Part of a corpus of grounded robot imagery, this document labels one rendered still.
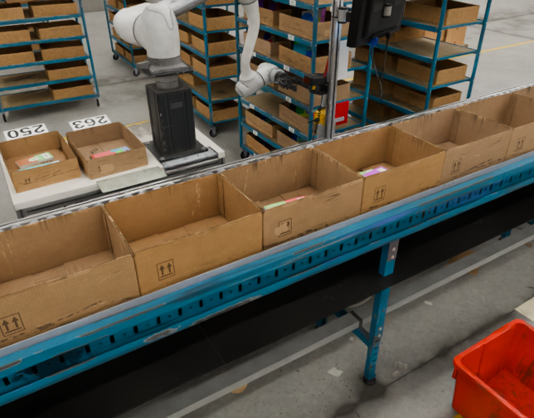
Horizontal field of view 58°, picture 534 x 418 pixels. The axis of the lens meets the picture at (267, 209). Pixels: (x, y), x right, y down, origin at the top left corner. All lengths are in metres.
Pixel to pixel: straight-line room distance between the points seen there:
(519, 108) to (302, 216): 1.44
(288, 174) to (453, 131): 0.89
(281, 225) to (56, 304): 0.66
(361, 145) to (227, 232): 0.81
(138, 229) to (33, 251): 0.31
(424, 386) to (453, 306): 0.58
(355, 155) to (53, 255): 1.17
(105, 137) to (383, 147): 1.45
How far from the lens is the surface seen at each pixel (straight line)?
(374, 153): 2.06
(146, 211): 1.60
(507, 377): 2.55
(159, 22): 2.33
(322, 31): 3.04
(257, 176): 1.73
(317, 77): 2.53
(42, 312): 1.33
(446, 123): 2.34
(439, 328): 2.66
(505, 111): 2.68
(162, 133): 2.43
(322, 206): 1.56
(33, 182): 2.37
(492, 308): 2.87
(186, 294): 1.36
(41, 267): 1.60
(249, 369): 1.98
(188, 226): 1.67
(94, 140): 2.71
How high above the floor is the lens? 1.81
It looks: 32 degrees down
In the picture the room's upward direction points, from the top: straight up
